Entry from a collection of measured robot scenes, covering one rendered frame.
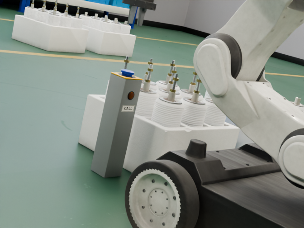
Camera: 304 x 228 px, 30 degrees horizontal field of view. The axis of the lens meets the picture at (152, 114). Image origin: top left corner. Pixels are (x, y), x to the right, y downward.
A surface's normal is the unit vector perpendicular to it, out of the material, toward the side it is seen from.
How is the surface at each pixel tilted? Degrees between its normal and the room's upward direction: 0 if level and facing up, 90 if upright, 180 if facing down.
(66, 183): 0
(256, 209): 0
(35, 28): 90
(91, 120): 90
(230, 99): 108
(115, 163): 90
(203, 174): 45
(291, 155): 90
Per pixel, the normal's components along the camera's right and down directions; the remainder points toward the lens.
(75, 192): 0.22, -0.95
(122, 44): 0.75, 0.30
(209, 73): -0.66, 0.01
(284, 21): 0.51, 0.74
